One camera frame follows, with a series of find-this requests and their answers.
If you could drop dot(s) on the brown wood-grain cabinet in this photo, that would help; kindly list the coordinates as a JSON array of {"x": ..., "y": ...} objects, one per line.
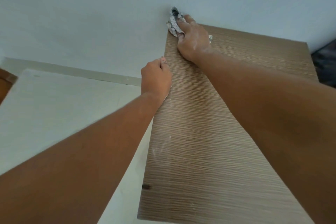
[{"x": 210, "y": 158}]

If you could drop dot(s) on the person's left fingers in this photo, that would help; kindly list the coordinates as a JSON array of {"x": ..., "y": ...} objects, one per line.
[{"x": 165, "y": 66}]

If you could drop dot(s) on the person's left forearm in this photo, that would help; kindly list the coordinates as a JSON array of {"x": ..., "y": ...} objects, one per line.
[{"x": 78, "y": 158}]

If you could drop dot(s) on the person's right hand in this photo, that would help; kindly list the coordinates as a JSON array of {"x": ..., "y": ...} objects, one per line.
[{"x": 193, "y": 40}]

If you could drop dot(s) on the beige wall skirting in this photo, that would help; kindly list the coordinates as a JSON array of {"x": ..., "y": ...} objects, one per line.
[{"x": 78, "y": 72}]

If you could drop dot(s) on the dark brown wooden furniture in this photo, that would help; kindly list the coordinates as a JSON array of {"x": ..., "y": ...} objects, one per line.
[{"x": 5, "y": 84}]

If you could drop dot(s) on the person's right fingers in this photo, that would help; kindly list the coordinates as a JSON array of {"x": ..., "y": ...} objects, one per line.
[{"x": 188, "y": 19}]

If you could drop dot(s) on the white patterned cleaning cloth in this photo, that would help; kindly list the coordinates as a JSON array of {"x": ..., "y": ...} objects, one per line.
[{"x": 173, "y": 20}]

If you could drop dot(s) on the person's left hand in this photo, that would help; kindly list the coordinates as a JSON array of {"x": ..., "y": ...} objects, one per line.
[{"x": 154, "y": 79}]

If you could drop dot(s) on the dark patterned fabric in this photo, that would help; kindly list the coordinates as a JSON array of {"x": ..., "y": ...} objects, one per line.
[{"x": 325, "y": 63}]

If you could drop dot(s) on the person's right forearm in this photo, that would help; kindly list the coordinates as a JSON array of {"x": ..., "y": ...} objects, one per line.
[{"x": 267, "y": 116}]

